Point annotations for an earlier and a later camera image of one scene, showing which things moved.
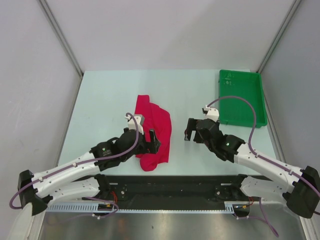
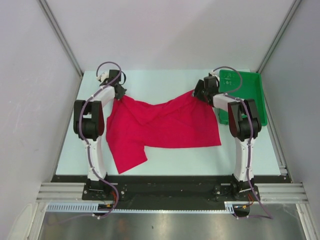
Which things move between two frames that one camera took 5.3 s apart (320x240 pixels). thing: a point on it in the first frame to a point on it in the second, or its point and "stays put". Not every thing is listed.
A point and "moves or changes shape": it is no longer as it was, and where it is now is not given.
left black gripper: [150, 147] to [122, 92]
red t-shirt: [155, 118] moves or changes shape
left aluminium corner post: [65, 41] stays put
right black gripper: [191, 126] to [200, 85]
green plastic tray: [234, 111] stays put
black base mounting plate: [176, 189] stays put
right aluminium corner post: [279, 35] stays put
